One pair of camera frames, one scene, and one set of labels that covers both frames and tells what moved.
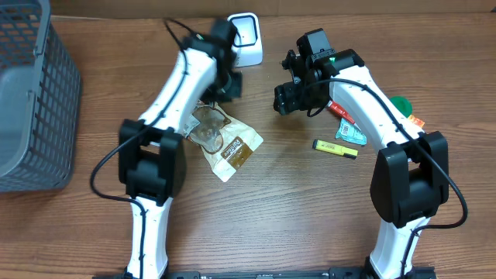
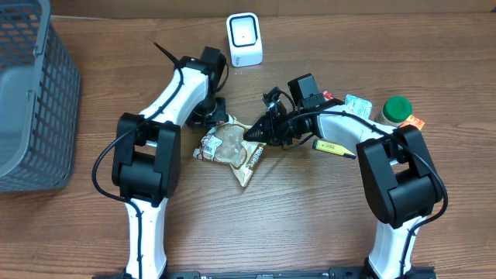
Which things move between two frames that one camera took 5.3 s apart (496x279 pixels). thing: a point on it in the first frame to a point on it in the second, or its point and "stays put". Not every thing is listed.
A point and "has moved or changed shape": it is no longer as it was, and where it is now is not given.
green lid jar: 403,104 stays put
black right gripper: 287,100 to 272,134
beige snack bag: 225,142 has moved or changed shape
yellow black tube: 335,149 stays put
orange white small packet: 417,121 stays put
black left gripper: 232,87 to 217,111
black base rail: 425,273 stays put
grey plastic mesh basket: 40,94 stays put
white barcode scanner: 247,39 stays put
